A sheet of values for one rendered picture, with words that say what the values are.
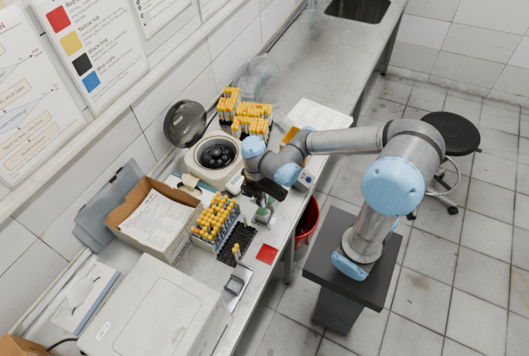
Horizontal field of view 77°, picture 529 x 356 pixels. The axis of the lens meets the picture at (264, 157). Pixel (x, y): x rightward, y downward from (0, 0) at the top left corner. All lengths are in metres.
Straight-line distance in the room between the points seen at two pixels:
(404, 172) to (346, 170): 2.00
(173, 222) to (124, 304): 0.44
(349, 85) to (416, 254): 1.18
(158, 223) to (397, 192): 0.98
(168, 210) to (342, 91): 1.13
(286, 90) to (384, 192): 1.31
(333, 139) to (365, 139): 0.11
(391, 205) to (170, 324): 0.63
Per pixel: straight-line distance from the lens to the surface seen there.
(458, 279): 2.48
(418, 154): 0.73
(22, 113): 1.11
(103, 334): 1.06
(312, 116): 1.77
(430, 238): 2.54
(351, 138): 0.91
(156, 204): 1.46
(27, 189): 1.18
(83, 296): 1.40
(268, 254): 1.34
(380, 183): 0.70
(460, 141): 2.20
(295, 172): 0.98
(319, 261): 1.26
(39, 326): 1.52
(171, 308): 1.01
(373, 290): 1.27
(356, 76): 2.07
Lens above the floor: 2.11
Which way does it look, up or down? 51 degrees down
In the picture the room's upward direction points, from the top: 4 degrees counter-clockwise
